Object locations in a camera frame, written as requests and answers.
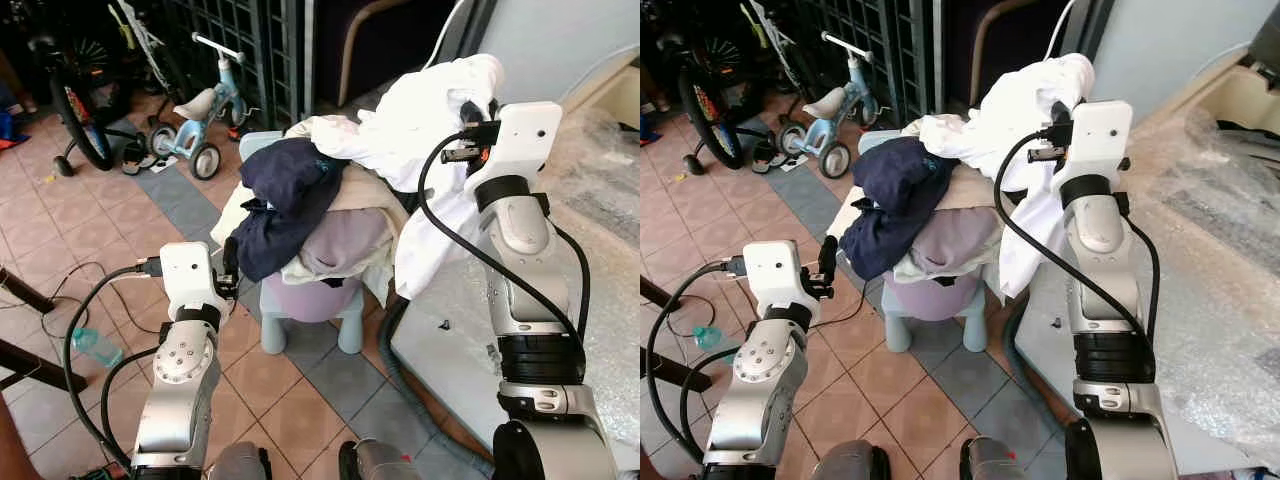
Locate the white shirt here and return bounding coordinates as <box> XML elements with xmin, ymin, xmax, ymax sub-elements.
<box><xmin>285</xmin><ymin>53</ymin><xmax>508</xmax><ymax>302</ymax></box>
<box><xmin>900</xmin><ymin>51</ymin><xmax>1097</xmax><ymax>300</ymax></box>

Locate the grey washing machine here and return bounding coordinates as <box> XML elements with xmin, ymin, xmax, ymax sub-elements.
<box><xmin>1012</xmin><ymin>40</ymin><xmax>1280</xmax><ymax>480</ymax></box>
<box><xmin>388</xmin><ymin>45</ymin><xmax>641</xmax><ymax>480</ymax></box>

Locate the navy blue garment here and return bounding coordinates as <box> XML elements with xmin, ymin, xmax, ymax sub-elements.
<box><xmin>231</xmin><ymin>136</ymin><xmax>352</xmax><ymax>284</ymax></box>
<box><xmin>839</xmin><ymin>136</ymin><xmax>960</xmax><ymax>284</ymax></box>

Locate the lilac plastic laundry basket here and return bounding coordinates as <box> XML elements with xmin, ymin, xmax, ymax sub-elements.
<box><xmin>261</xmin><ymin>268</ymin><xmax>367</xmax><ymax>324</ymax></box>
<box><xmin>880</xmin><ymin>268</ymin><xmax>977</xmax><ymax>324</ymax></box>

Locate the pale lilac garment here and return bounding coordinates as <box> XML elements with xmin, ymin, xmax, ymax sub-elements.
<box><xmin>903</xmin><ymin>208</ymin><xmax>1002</xmax><ymax>279</ymax></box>
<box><xmin>297</xmin><ymin>208</ymin><xmax>397</xmax><ymax>279</ymax></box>

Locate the clear bubble wrap sheet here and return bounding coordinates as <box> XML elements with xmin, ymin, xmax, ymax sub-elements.
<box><xmin>1118</xmin><ymin>103</ymin><xmax>1280</xmax><ymax>469</ymax></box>
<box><xmin>542</xmin><ymin>103</ymin><xmax>641</xmax><ymax>466</ymax></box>

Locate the light blue plastic stool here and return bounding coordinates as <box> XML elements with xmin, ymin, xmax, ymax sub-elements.
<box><xmin>858</xmin><ymin>130</ymin><xmax>987</xmax><ymax>355</ymax></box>
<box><xmin>238</xmin><ymin>130</ymin><xmax>367</xmax><ymax>357</ymax></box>

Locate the light blue child tricycle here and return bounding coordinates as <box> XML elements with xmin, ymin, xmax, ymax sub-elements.
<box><xmin>776</xmin><ymin>30</ymin><xmax>875</xmax><ymax>181</ymax></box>
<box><xmin>148</xmin><ymin>31</ymin><xmax>257</xmax><ymax>182</ymax></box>

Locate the dark wooden furniture bar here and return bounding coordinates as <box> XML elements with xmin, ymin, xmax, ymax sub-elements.
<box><xmin>0</xmin><ymin>338</ymin><xmax>91</xmax><ymax>393</ymax></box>
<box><xmin>640</xmin><ymin>344</ymin><xmax>713</xmax><ymax>393</ymax></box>

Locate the black child bicycle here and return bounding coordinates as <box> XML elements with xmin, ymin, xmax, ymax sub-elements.
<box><xmin>648</xmin><ymin>28</ymin><xmax>749</xmax><ymax>173</ymax></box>
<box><xmin>28</xmin><ymin>28</ymin><xmax>136</xmax><ymax>178</ymax></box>

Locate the black metal grille gate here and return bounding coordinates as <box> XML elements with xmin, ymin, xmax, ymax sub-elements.
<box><xmin>158</xmin><ymin>0</ymin><xmax>313</xmax><ymax>129</ymax></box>
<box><xmin>790</xmin><ymin>0</ymin><xmax>941</xmax><ymax>129</ymax></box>

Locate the robot right leg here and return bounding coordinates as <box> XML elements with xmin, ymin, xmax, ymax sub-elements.
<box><xmin>338</xmin><ymin>436</ymin><xmax>425</xmax><ymax>480</ymax></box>
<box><xmin>958</xmin><ymin>434</ymin><xmax>1035</xmax><ymax>480</ymax></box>

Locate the thin black floor cable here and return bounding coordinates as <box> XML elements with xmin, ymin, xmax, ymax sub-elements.
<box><xmin>812</xmin><ymin>296</ymin><xmax>869</xmax><ymax>331</ymax></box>
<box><xmin>38</xmin><ymin>260</ymin><xmax>136</xmax><ymax>343</ymax></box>

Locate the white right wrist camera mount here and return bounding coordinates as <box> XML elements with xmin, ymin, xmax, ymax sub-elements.
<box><xmin>1068</xmin><ymin>99</ymin><xmax>1134</xmax><ymax>183</ymax></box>
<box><xmin>494</xmin><ymin>100</ymin><xmax>564</xmax><ymax>183</ymax></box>

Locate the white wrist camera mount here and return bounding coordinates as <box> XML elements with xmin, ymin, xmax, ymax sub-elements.
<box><xmin>1068</xmin><ymin>99</ymin><xmax>1134</xmax><ymax>183</ymax></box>
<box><xmin>741</xmin><ymin>240</ymin><xmax>818</xmax><ymax>307</ymax></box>
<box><xmin>159</xmin><ymin>241</ymin><xmax>232</xmax><ymax>312</ymax></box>
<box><xmin>494</xmin><ymin>100</ymin><xmax>564</xmax><ymax>183</ymax></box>

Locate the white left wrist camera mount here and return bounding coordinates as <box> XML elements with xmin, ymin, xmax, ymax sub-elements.
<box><xmin>159</xmin><ymin>241</ymin><xmax>232</xmax><ymax>312</ymax></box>
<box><xmin>741</xmin><ymin>240</ymin><xmax>818</xmax><ymax>307</ymax></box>

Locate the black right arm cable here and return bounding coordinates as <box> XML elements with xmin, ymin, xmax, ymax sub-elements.
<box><xmin>993</xmin><ymin>122</ymin><xmax>1163</xmax><ymax>351</ymax></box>
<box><xmin>417</xmin><ymin>122</ymin><xmax>593</xmax><ymax>351</ymax></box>

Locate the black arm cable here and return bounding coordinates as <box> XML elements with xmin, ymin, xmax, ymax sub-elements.
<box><xmin>993</xmin><ymin>122</ymin><xmax>1163</xmax><ymax>351</ymax></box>
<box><xmin>61</xmin><ymin>258</ymin><xmax>163</xmax><ymax>473</ymax></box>
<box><xmin>679</xmin><ymin>344</ymin><xmax>743</xmax><ymax>441</ymax></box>
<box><xmin>99</xmin><ymin>345</ymin><xmax>163</xmax><ymax>446</ymax></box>
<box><xmin>417</xmin><ymin>122</ymin><xmax>593</xmax><ymax>351</ymax></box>
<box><xmin>646</xmin><ymin>256</ymin><xmax>747</xmax><ymax>465</ymax></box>

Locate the brown curved chair frame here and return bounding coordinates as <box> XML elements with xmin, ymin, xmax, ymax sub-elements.
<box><xmin>968</xmin><ymin>0</ymin><xmax>1073</xmax><ymax>106</ymax></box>
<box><xmin>334</xmin><ymin>0</ymin><xmax>443</xmax><ymax>109</ymax></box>

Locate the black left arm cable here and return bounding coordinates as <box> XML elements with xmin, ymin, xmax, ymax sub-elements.
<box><xmin>646</xmin><ymin>256</ymin><xmax>747</xmax><ymax>465</ymax></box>
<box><xmin>679</xmin><ymin>344</ymin><xmax>743</xmax><ymax>441</ymax></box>
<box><xmin>61</xmin><ymin>258</ymin><xmax>163</xmax><ymax>473</ymax></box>
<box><xmin>99</xmin><ymin>345</ymin><xmax>163</xmax><ymax>446</ymax></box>

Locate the grey corrugated drain hose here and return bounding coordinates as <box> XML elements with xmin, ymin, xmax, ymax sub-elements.
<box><xmin>374</xmin><ymin>298</ymin><xmax>493</xmax><ymax>477</ymax></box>
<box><xmin>1003</xmin><ymin>298</ymin><xmax>1073</xmax><ymax>426</ymax></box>

